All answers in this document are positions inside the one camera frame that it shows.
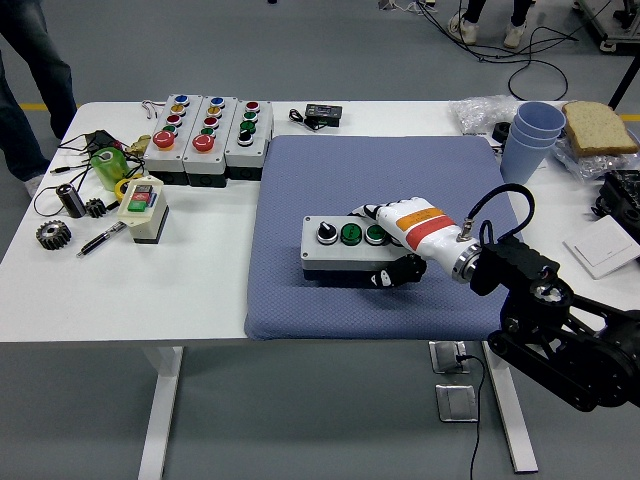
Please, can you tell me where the black silver pen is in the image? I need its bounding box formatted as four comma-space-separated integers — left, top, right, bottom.
75, 221, 128, 259

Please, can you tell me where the blue-grey padded mat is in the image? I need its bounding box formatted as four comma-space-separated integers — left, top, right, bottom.
243, 133, 550, 344

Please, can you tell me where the black meter cable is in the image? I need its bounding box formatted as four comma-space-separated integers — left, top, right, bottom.
287, 107, 321, 133

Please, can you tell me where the clear plastic bag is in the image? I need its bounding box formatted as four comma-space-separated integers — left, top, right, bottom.
552, 137, 640, 182

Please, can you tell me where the large dark steel gear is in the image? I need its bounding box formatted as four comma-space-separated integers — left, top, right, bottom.
34, 220, 72, 252

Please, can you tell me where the black power cable with plug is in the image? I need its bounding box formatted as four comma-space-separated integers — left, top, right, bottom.
455, 352, 487, 480

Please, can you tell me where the small black digital meter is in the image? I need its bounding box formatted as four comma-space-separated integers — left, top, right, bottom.
303, 102, 344, 128

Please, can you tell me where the black mechanical assembly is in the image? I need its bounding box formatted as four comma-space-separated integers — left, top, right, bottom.
593, 169, 640, 224

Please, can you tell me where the white wall switch plate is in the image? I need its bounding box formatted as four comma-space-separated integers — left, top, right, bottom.
562, 214, 640, 280

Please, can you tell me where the black floor cable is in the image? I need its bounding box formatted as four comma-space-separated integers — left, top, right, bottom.
417, 0, 584, 102

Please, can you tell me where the cream red-green switch box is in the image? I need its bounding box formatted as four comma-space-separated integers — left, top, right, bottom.
118, 174, 170, 246

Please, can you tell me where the white table leg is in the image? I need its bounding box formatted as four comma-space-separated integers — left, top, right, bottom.
137, 344, 185, 480
482, 340, 540, 474

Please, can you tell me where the black wire with jack plug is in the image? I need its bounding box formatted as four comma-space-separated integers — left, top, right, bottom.
51, 144, 126, 176

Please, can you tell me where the person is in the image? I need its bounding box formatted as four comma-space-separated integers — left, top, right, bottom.
0, 0, 80, 199
447, 0, 539, 50

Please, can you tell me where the grey five-button control box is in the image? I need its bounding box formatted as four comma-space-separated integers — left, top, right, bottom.
143, 93, 202, 185
182, 94, 237, 189

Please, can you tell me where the black power adapter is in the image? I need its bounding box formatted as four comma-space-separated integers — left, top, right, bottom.
83, 129, 125, 152

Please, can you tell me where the aluminium frame rig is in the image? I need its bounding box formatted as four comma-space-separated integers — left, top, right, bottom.
572, 0, 640, 54

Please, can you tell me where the silver floor socket box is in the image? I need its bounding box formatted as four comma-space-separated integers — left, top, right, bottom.
428, 340, 472, 375
434, 383, 480, 424

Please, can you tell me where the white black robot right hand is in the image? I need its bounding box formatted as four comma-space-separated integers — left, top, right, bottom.
346, 196, 464, 290

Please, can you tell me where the yellow tape roll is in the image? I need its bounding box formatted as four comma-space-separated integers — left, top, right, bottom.
114, 173, 146, 204

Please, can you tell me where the grey four-control button box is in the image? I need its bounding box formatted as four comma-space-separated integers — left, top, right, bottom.
299, 213, 419, 289
223, 99, 274, 181

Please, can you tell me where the clear bubble wrap bag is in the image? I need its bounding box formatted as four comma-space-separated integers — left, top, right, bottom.
448, 94, 521, 139

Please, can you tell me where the black cylindrical capacitor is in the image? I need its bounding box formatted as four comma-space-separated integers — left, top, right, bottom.
55, 182, 87, 220

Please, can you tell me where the green plastic cylinder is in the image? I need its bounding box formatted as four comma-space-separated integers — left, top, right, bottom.
89, 146, 130, 192

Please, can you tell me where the light blue plastic cup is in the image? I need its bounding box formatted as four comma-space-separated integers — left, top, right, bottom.
508, 119, 562, 147
499, 130, 557, 187
516, 101, 566, 135

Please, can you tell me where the slice of bread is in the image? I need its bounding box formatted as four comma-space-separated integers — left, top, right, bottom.
560, 99, 640, 156

